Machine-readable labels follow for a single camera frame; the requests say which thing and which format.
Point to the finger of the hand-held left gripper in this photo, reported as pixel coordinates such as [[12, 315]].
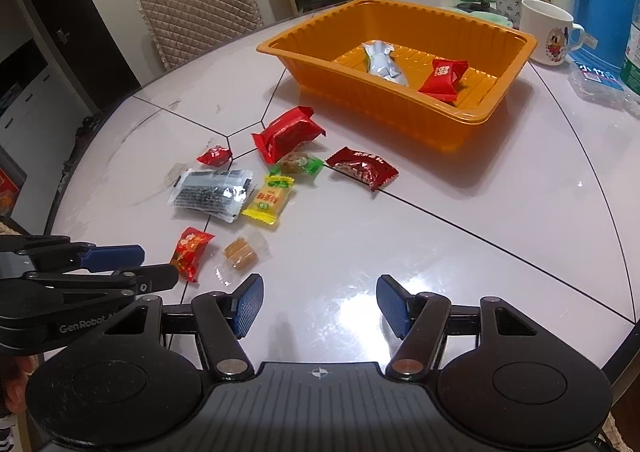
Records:
[[155, 277], [112, 256]]

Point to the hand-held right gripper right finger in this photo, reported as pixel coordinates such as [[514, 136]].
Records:
[[391, 304]]

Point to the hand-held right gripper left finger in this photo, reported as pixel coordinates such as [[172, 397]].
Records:
[[247, 304]]

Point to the red gold candy packet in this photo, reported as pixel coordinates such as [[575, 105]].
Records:
[[190, 252]]

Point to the clear brown candy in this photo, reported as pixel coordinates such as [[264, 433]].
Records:
[[241, 252]]

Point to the black clear snack packet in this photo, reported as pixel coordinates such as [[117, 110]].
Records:
[[210, 192]]

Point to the yellow candy packet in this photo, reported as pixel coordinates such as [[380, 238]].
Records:
[[267, 199]]

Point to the small red candy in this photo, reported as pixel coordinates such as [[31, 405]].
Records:
[[215, 156]]

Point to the dark red snack packet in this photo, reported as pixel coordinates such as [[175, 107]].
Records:
[[362, 168]]

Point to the green candy packet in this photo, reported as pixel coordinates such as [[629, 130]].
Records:
[[295, 164]]

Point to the large red snack packet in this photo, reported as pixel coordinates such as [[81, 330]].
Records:
[[287, 132]]

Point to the orange plastic tray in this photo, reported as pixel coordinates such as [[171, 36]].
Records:
[[380, 102]]

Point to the person's left hand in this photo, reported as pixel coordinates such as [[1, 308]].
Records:
[[15, 382]]

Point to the red printed box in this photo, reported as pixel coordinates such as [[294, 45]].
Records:
[[7, 192]]

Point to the white drawer cabinet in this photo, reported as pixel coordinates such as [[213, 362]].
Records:
[[30, 102]]

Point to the square red snack packet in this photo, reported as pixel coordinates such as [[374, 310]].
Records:
[[442, 80]]

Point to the silver foil snack packet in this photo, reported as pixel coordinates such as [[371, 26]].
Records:
[[382, 62]]

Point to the dark wooden door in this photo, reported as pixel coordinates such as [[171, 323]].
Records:
[[75, 7]]

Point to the quilted beige chair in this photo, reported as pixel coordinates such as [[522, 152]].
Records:
[[200, 7]]

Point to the clear blue tissue packet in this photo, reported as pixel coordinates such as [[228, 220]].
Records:
[[595, 77]]

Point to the pale green lid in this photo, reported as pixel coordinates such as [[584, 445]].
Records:
[[495, 17]]

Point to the white cartoon mug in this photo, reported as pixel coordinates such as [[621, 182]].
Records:
[[540, 32]]

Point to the patterned grey mug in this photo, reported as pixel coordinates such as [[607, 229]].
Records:
[[507, 5]]

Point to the clear water bottle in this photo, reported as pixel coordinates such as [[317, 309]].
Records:
[[632, 62]]

